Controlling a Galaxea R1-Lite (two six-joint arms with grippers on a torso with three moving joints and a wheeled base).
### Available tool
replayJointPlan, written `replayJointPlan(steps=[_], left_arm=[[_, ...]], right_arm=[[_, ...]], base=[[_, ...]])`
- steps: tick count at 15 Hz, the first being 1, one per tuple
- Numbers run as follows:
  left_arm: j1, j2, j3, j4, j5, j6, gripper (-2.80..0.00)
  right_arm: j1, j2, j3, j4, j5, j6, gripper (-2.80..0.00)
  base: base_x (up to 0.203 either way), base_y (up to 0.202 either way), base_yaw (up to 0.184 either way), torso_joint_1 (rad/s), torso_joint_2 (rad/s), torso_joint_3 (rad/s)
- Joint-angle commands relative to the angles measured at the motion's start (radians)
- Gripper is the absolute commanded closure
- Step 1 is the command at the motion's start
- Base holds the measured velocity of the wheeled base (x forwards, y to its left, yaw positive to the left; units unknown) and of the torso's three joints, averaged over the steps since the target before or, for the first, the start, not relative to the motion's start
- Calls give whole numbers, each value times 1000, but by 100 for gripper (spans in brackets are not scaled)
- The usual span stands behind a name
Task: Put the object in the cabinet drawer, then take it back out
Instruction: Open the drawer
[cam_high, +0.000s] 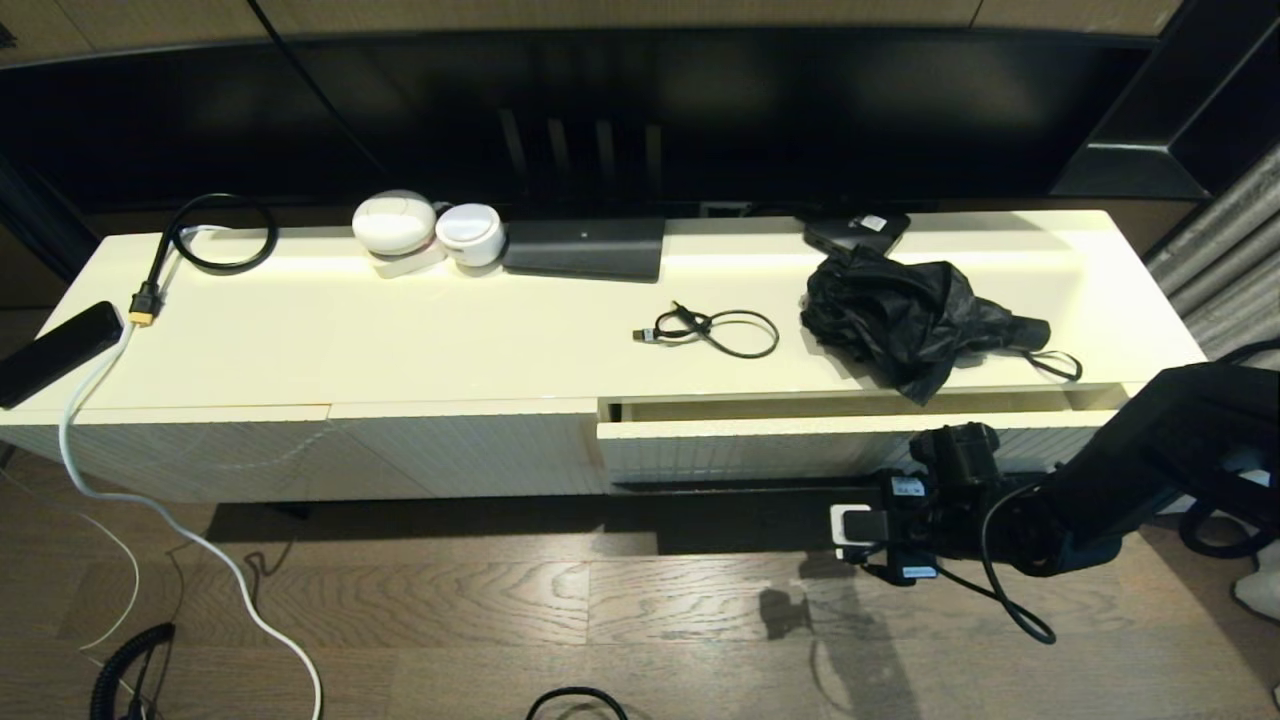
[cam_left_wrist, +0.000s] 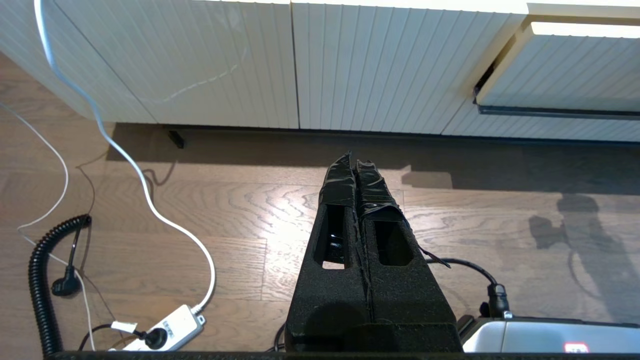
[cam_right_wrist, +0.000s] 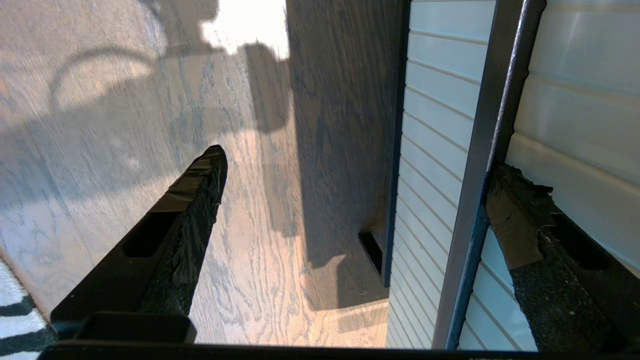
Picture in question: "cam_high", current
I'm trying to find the thin white cable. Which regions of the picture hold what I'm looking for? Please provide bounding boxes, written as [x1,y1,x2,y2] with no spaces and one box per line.
[0,470,143,653]

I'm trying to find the black HDMI cable gold plug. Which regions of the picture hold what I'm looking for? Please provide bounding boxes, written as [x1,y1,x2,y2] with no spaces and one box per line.
[129,193,280,327]

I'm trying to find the thick white cable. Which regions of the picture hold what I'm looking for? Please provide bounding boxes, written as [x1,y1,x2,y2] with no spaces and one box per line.
[58,226,324,720]

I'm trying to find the black cable loop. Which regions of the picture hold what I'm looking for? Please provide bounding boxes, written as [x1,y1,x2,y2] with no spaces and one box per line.
[526,686,629,720]

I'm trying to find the white cylindrical device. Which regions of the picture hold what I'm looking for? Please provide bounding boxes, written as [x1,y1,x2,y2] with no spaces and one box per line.
[435,203,505,268]

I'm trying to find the grey curtain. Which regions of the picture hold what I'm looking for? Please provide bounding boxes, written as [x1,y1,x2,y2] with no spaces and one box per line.
[1140,140,1280,621]

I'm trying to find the white cabinet drawer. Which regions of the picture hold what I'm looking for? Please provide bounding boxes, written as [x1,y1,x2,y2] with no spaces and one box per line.
[596,385,1131,493]

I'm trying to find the short black USB cable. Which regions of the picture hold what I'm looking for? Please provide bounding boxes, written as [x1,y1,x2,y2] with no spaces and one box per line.
[632,300,781,360]

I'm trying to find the black television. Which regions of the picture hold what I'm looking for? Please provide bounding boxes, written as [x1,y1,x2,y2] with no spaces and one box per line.
[285,30,1151,221]

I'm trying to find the black rectangular remote device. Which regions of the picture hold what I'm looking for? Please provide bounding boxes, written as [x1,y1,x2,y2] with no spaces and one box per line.
[0,300,126,410]

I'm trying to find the dark wall shelf unit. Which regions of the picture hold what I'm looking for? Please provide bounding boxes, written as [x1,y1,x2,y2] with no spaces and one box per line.
[1048,0,1280,201]

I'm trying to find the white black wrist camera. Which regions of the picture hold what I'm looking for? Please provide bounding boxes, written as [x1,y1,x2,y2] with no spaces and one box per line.
[829,502,902,562]

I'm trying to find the white egg-shaped device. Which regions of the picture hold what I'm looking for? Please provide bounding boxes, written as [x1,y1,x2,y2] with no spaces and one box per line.
[351,190,438,257]

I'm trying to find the black umbrella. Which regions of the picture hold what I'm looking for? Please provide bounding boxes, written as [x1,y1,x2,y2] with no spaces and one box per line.
[800,245,1084,406]

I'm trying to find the white tv cabinet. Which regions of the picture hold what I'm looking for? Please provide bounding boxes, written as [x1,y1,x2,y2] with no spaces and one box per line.
[0,208,1231,504]

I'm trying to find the black coiled cable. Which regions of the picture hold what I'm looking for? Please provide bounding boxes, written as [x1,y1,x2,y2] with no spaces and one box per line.
[90,622,179,720]

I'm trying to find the black flat set-top box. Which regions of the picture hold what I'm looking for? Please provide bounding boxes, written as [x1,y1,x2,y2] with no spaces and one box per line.
[501,217,667,283]

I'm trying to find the small black box white label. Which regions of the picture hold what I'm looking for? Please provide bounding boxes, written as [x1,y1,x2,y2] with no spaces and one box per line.
[803,208,912,257]

